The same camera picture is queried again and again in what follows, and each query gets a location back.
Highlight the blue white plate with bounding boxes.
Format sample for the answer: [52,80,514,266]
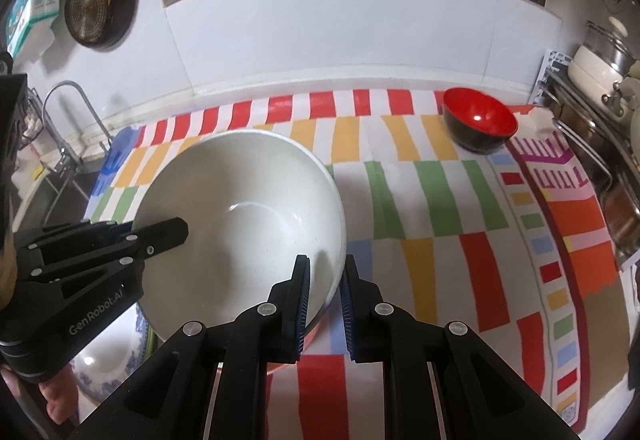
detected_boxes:
[70,305,156,404]

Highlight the pink bowl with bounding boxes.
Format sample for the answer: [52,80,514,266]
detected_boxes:
[264,299,336,376]

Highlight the white bowl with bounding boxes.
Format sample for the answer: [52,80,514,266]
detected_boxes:
[132,129,346,340]

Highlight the red black bowl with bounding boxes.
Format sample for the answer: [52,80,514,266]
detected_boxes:
[442,87,518,154]

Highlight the steel kitchen sink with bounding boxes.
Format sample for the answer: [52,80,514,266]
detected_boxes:
[10,160,103,233]

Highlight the person hand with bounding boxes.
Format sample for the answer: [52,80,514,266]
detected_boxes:
[38,365,78,425]

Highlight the thin gooseneck faucet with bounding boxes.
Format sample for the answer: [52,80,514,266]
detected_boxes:
[41,80,116,172]

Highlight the colourful striped cloth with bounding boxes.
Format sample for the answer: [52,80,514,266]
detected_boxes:
[86,89,638,439]

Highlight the black frying pan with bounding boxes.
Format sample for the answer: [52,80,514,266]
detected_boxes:
[64,0,137,48]

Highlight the teal white carton box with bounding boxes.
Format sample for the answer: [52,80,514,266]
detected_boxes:
[6,0,61,62]

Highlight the steel pot on rack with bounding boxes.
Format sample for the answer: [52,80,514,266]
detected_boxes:
[540,71,639,263]

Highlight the cream ceramic kettle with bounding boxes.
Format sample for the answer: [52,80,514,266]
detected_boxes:
[618,60,640,161]

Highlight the cream pot with lid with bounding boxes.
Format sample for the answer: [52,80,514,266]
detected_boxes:
[567,16,636,104]

